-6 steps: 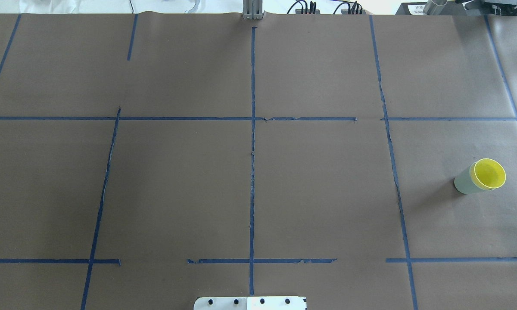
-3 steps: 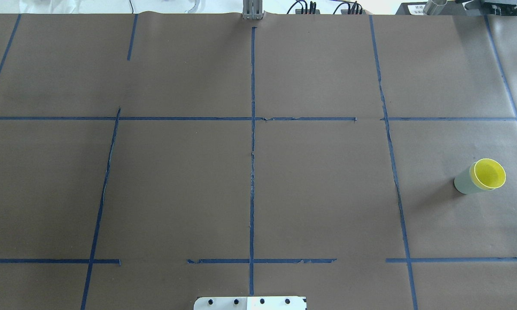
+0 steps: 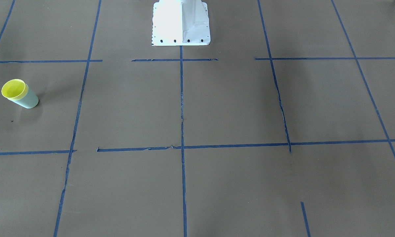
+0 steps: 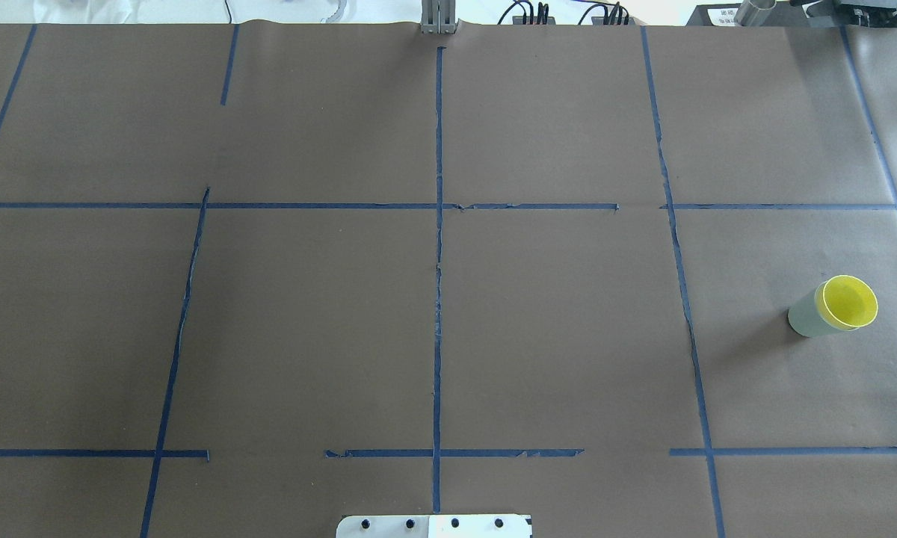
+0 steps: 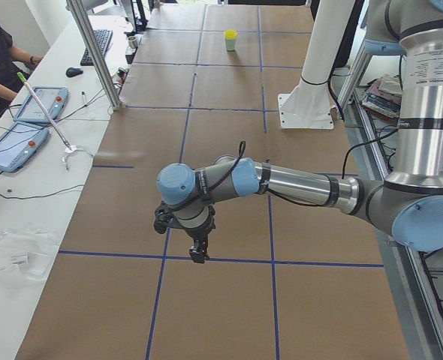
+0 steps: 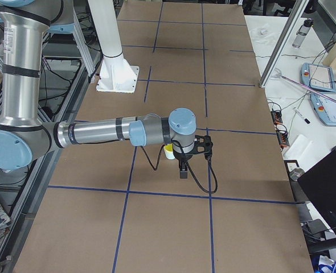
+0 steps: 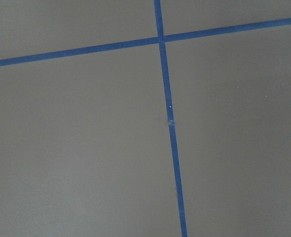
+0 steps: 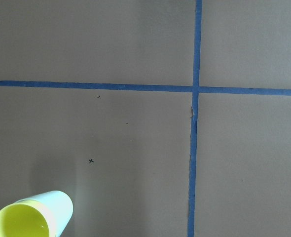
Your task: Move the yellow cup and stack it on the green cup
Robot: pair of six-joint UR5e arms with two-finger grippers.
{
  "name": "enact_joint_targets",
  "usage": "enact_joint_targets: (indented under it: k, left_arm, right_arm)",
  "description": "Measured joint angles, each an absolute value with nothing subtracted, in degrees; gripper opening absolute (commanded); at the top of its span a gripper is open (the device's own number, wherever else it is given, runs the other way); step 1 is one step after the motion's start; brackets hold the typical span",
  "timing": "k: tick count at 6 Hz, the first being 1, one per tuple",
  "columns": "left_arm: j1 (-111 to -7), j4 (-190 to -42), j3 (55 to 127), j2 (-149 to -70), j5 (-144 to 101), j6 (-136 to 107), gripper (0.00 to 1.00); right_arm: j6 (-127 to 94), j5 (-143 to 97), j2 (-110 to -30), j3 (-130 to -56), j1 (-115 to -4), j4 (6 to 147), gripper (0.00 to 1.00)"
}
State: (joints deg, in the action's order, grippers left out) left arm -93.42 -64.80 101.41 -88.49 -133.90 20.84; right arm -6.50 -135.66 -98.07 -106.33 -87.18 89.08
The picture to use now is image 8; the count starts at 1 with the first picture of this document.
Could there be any yellow plastic cup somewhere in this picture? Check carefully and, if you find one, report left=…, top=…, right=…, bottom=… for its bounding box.
left=0, top=200, right=57, bottom=237

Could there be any light green plastic cup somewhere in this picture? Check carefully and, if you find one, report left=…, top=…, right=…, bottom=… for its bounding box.
left=15, top=191, right=73, bottom=237

